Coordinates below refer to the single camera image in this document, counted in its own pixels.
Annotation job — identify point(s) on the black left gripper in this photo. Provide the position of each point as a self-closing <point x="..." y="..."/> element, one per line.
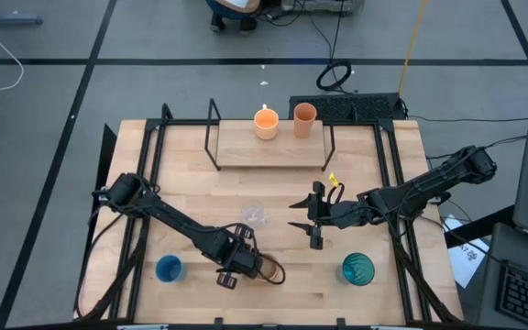
<point x="236" y="256"/>

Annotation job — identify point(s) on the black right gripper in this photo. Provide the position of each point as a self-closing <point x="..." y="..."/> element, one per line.
<point x="321" y="213"/>

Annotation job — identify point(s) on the clear plastic cup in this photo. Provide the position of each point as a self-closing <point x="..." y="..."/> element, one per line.
<point x="254" y="215"/>

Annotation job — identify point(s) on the blue plastic cup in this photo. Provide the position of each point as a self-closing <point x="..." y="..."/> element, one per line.
<point x="170" y="268"/>

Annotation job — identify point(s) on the teal faceted tumbler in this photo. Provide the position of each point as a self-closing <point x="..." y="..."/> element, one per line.
<point x="358" y="269"/>

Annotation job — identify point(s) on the tall peach plastic cup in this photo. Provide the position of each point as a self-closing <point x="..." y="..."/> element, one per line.
<point x="305" y="119"/>

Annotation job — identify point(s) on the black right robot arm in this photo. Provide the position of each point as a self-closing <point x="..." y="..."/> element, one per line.
<point x="429" y="188"/>

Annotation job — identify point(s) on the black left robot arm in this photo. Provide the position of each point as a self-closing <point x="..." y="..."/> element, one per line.
<point x="177" y="222"/>

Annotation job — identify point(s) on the wooden shelf with black legs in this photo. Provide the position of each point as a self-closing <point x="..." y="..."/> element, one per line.
<point x="268" y="153"/>

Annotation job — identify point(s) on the white paper sheet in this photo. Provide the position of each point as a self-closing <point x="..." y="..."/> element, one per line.
<point x="468" y="261"/>

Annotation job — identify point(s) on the person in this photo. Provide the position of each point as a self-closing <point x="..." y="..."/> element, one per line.
<point x="232" y="9"/>

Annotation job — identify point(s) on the black keyboard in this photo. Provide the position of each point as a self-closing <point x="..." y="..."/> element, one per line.
<point x="527" y="298"/>

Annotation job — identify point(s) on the grey desk leg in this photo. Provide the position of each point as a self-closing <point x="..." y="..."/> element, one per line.
<point x="7" y="19"/>

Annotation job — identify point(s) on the black aluminium table frame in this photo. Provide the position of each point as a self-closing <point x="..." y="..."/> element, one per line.
<point x="151" y="137"/>

